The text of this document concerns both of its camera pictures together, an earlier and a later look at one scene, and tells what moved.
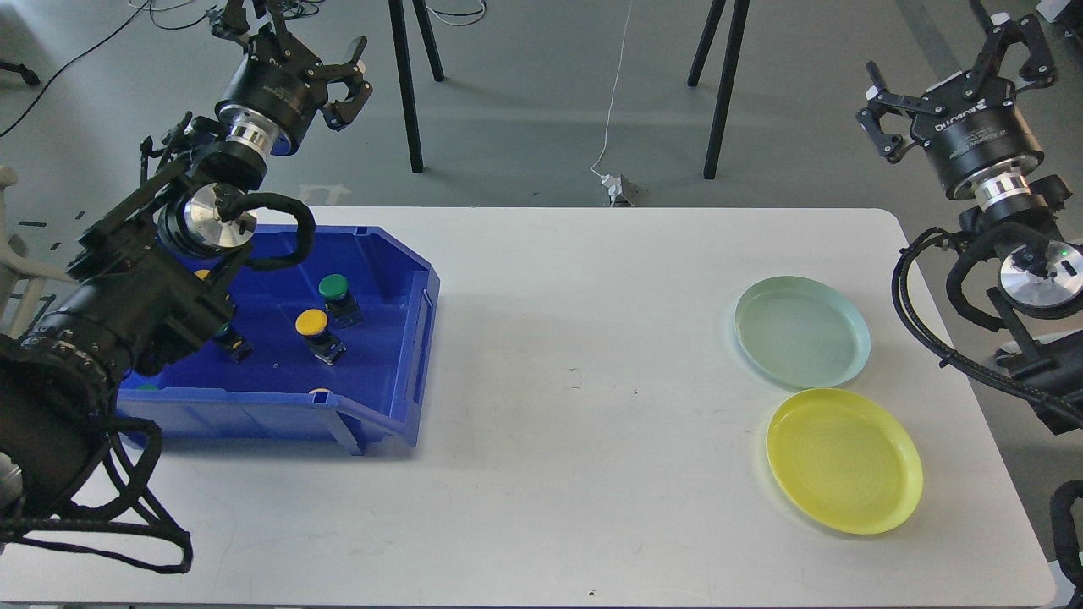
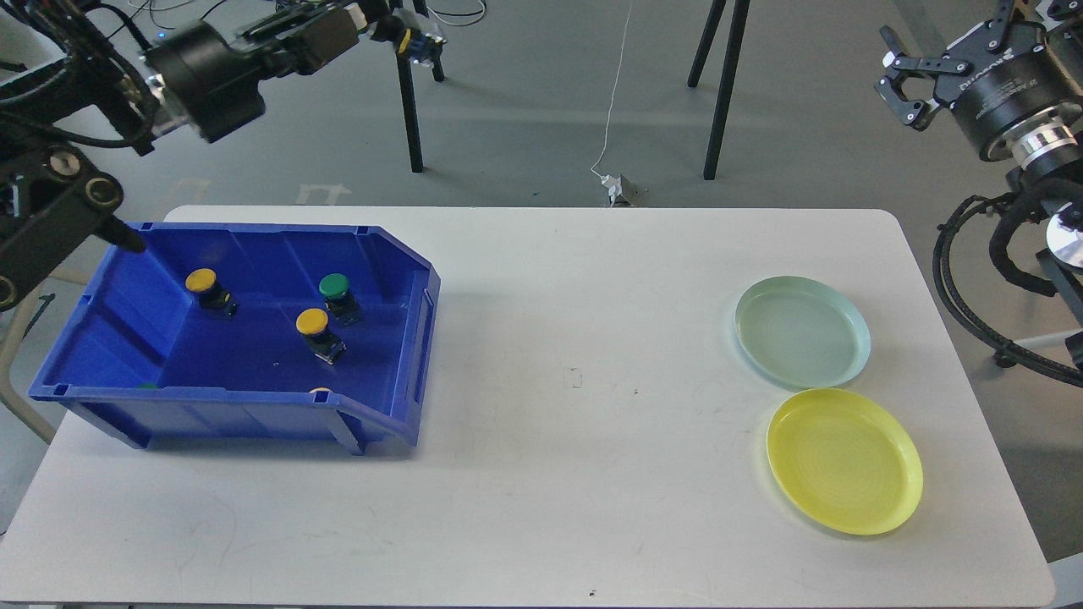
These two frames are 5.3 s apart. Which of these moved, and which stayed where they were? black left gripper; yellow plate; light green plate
Moved: black left gripper
Stayed: light green plate; yellow plate
